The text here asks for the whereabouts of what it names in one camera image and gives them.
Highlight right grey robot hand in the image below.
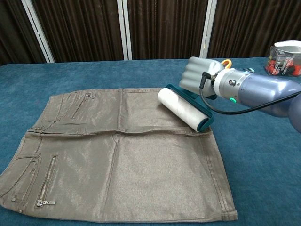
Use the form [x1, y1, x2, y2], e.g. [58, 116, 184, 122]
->
[179, 56, 225, 98]

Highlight teal lint roller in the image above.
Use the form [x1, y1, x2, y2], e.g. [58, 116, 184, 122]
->
[157, 58, 233, 132]

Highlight brown shiny skirt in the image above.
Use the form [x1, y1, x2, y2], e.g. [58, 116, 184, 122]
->
[0, 87, 238, 224]

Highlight dark folding screen white frames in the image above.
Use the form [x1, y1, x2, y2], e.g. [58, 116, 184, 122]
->
[0, 0, 301, 66]

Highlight clear box with red contents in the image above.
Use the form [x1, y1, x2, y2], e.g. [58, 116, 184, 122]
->
[265, 46, 301, 77]

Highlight white computer mouse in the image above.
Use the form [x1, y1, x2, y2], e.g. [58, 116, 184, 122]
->
[274, 40, 301, 55]

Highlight blue felt table cloth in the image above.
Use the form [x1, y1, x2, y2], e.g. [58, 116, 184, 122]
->
[0, 56, 301, 226]

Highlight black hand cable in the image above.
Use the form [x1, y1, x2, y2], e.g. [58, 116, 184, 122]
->
[199, 72, 301, 115]

